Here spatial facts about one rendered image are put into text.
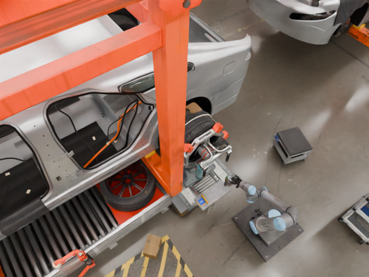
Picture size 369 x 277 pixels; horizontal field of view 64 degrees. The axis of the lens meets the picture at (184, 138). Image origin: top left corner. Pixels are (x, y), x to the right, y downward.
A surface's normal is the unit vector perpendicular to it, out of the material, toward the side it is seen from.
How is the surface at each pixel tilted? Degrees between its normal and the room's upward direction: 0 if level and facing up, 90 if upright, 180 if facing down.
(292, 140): 0
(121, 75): 39
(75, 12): 0
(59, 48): 9
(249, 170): 0
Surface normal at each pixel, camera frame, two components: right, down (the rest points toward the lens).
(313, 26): -0.23, 0.79
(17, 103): 0.60, 0.67
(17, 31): 0.02, -0.56
